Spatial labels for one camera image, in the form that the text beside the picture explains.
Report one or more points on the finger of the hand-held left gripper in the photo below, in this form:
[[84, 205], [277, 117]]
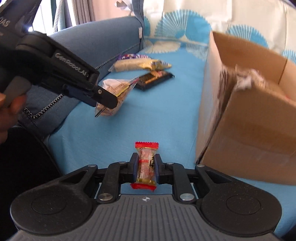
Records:
[[105, 97]]

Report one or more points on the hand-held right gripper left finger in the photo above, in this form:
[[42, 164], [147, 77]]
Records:
[[135, 166]]

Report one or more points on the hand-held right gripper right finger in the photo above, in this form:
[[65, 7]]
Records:
[[157, 168]]

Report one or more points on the clear snack packet red ends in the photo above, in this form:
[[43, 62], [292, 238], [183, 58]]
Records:
[[146, 162]]

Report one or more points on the clear bag of round crackers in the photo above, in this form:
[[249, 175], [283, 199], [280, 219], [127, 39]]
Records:
[[123, 88]]

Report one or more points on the pale cracker sleeve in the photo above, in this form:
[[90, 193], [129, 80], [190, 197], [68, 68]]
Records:
[[129, 65]]

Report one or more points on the black snack packet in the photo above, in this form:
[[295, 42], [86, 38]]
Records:
[[150, 80]]

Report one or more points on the purple snack packet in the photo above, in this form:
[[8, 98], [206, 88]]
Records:
[[131, 56]]

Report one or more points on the yellow bar packet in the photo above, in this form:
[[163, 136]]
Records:
[[159, 64]]

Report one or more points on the brown cardboard box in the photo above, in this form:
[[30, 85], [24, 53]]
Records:
[[254, 139]]

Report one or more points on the person's left hand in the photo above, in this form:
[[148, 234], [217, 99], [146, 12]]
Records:
[[9, 120]]

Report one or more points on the blue fabric sofa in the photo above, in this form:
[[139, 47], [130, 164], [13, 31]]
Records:
[[76, 44]]

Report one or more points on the blue white printed sheet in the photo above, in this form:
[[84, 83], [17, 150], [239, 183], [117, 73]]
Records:
[[161, 120]]

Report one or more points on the grey curtain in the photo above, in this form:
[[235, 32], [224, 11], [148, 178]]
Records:
[[78, 11]]

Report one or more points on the grey cloth cover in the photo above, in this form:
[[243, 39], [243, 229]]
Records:
[[124, 5]]

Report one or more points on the person's black clothing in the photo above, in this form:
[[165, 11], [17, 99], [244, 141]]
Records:
[[23, 173]]

